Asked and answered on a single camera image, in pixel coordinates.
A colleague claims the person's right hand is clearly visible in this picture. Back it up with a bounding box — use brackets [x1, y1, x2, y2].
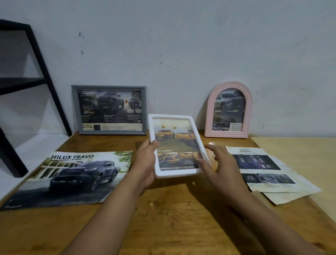
[198, 144, 249, 201]

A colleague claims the person's left hand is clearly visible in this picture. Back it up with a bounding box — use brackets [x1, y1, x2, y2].
[128, 140, 160, 194]

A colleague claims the white picture frame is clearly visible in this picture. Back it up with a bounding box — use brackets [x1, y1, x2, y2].
[148, 113, 211, 179]

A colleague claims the person's right forearm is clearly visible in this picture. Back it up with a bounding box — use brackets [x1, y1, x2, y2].
[223, 191, 320, 255]

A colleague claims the person's left forearm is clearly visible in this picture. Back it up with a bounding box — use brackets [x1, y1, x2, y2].
[62, 175, 148, 255]

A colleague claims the printed white paper sheet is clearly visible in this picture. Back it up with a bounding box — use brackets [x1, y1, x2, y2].
[225, 146, 322, 194]

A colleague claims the plain white paper sheet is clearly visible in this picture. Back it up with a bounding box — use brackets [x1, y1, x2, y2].
[251, 191, 313, 205]

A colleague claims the pickup truck brochure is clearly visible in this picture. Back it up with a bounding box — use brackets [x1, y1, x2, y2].
[0, 150, 134, 211]

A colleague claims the black metal shelf rack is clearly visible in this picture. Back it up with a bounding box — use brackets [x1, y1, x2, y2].
[0, 19, 73, 179]

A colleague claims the grey picture frame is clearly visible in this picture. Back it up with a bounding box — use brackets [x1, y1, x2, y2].
[71, 85, 147, 136]

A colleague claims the pink arched picture frame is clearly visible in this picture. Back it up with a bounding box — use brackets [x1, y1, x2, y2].
[204, 81, 253, 139]

